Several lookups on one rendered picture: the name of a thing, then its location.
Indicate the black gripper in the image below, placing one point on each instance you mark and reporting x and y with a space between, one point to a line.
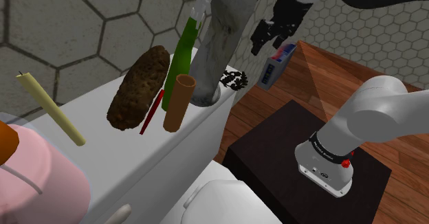
288 14

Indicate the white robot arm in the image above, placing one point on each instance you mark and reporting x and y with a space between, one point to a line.
375 112

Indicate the grey blue tissue box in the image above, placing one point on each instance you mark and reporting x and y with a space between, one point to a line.
276 66

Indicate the grey marbled vase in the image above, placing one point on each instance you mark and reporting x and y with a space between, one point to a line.
218 42

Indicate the black bead cluster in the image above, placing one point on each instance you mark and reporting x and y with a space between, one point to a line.
234 80

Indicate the green spray bottle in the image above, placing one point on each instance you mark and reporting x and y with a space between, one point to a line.
181 59

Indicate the brown cardboard tube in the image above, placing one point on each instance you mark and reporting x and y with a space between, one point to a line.
179 102

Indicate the dark robot stand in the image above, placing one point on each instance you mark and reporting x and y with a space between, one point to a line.
268 163

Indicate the red pencil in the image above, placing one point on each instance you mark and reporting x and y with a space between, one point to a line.
152 112

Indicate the brown sponge loaf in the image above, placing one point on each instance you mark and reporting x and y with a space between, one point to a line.
139 89

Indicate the white toilet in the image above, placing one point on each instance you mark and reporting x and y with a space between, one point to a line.
134 163

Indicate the pale yellow candle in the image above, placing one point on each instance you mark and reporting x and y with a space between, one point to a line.
50 107

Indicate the pink soap dispenser bottle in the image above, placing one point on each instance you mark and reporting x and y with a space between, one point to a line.
37 173

